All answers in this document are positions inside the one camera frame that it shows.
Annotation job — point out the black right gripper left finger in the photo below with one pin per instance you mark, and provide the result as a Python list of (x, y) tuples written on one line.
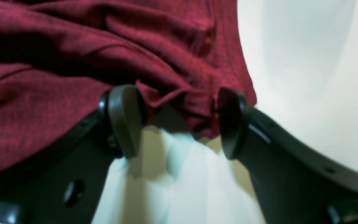
[(63, 183)]

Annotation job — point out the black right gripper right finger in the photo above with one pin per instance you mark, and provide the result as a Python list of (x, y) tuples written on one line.
[(294, 184)]

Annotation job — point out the dark red t-shirt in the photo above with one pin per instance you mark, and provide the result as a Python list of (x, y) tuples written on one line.
[(57, 57)]

